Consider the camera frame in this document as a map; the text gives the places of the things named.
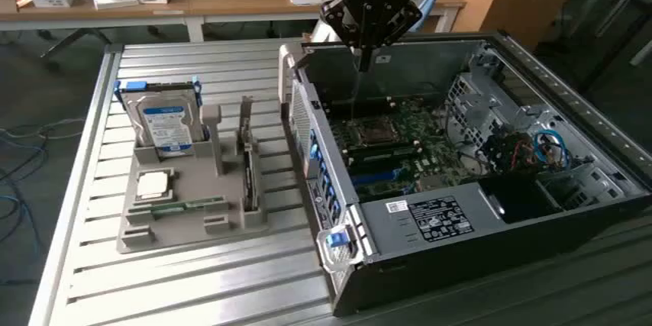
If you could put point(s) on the grey parts rack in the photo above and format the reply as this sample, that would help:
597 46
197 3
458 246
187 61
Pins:
205 184

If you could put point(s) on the wooden desk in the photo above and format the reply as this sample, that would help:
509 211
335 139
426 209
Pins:
77 13

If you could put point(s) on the blue case latch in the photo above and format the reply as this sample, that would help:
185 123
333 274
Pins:
339 238

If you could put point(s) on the CPU socket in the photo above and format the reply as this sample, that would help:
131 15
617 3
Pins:
377 131

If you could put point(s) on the black open PC case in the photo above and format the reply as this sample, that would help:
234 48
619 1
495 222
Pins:
459 265

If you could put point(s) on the grey power supply unit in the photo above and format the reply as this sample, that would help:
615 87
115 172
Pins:
398 223

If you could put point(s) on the green RAM stick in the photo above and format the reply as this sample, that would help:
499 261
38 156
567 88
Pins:
174 207

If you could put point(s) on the black graphics card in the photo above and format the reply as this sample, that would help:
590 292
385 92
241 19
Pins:
251 181

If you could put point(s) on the grey chipset heatsink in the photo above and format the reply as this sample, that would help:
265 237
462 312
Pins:
433 184

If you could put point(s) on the green motherboard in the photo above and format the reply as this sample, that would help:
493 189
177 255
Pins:
433 142

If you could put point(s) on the hard disk with blue bracket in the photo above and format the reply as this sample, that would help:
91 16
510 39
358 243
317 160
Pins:
163 120

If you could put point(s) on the black installed RAM stick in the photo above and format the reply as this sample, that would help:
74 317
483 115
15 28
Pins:
382 152

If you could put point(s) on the silver CPU chip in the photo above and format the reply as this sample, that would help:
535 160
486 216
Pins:
154 185

